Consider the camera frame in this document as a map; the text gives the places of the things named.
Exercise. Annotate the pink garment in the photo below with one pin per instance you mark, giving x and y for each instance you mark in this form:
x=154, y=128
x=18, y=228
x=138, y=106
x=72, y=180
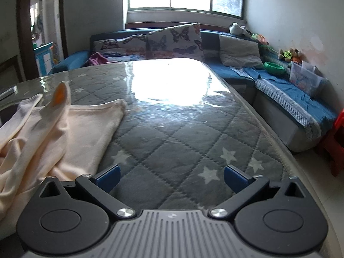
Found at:
x=96, y=59

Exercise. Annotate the clear plastic storage box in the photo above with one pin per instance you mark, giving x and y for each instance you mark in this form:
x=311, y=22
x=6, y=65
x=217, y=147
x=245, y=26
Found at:
x=305, y=79

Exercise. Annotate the green orange toy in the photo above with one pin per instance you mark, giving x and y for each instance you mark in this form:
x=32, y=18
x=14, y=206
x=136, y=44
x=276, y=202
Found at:
x=260, y=39

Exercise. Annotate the light blue printed blanket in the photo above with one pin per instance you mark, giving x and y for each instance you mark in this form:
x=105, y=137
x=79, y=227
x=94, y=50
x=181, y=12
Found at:
x=129, y=58

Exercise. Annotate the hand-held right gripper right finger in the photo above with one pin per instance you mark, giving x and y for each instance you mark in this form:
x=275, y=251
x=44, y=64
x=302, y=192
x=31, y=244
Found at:
x=235, y=180

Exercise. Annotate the cream knit garment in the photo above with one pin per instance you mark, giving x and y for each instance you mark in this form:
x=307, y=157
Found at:
x=80, y=129

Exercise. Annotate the large butterfly print cushion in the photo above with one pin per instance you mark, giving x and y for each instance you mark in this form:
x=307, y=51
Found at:
x=174, y=40

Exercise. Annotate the grey cushion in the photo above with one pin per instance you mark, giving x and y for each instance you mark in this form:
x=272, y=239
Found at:
x=239, y=51

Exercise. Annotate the brown plush toy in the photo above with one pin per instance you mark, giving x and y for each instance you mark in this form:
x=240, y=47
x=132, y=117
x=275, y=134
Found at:
x=291, y=55

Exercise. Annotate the blue sofa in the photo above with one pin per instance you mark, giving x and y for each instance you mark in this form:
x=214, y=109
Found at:
x=212, y=43

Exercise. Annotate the blue white box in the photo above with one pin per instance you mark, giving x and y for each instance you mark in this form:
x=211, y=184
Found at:
x=44, y=57

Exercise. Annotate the dark wooden door frame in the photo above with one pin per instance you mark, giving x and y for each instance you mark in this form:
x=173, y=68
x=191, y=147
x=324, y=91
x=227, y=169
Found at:
x=25, y=32

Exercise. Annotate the small butterfly print cushion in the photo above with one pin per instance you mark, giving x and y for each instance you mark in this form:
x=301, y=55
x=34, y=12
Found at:
x=121, y=44

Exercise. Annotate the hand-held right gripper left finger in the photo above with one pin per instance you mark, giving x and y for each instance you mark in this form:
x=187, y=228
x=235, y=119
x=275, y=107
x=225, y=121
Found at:
x=108, y=178

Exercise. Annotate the green bowl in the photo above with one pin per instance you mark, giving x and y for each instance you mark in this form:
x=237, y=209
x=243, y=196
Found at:
x=274, y=68

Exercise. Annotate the white plush toy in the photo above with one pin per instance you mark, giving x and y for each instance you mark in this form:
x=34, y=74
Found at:
x=237, y=29

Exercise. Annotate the red plastic stool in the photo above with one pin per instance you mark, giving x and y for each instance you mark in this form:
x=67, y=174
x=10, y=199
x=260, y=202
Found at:
x=333, y=142

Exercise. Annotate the blue patterned sofa cover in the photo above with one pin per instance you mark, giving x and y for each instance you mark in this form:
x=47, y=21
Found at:
x=295, y=99

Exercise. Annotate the dark wooden cabinet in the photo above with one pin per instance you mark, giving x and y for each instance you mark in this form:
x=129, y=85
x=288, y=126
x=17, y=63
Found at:
x=10, y=70

